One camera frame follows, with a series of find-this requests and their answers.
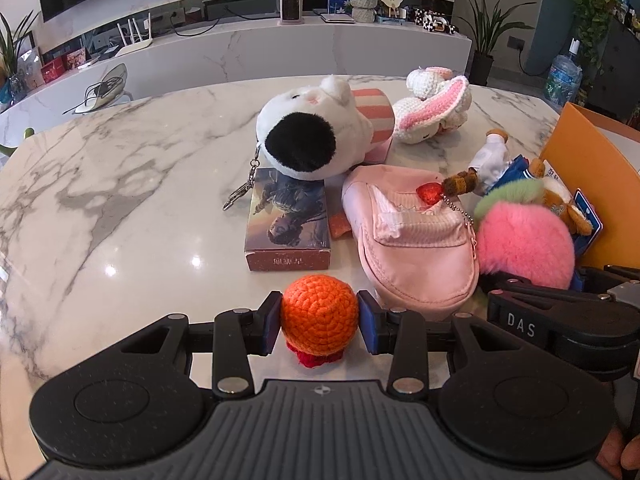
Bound pink fabric pouch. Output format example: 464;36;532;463
342;165;480;321

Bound orange crochet ball toy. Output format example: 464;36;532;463
281;274;359;368

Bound pink fluffy pompom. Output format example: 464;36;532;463
474;202;575;286

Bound illustrated card box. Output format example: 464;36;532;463
244;168;331;272

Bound brown bear plush blue outfit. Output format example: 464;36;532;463
442;129;603;257

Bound white black plush dog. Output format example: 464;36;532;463
221;74;396;213

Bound white pink crochet bunny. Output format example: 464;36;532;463
393;66;472;144

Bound person right hand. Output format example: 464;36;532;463
596;427;640;479

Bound orange cardboard box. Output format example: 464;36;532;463
540;104;640;268

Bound dark drawer cabinet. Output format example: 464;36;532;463
586;18;640;124

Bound blue water bottle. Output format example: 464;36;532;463
544;38;582;113

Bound white rolling stool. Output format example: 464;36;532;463
64;63;134;115

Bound potted long leaf plant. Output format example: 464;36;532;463
460;0;535;86

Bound climbing green vine plant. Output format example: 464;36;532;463
572;0;617;67

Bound white marble tv cabinet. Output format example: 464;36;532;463
1;16;472;146

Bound white wifi router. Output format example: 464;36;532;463
115;14;153;58

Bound black white toy cows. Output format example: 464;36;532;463
413;8;457;35

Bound grey laptop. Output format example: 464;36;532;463
320;13;356;24

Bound left potted plant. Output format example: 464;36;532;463
1;11;39;104

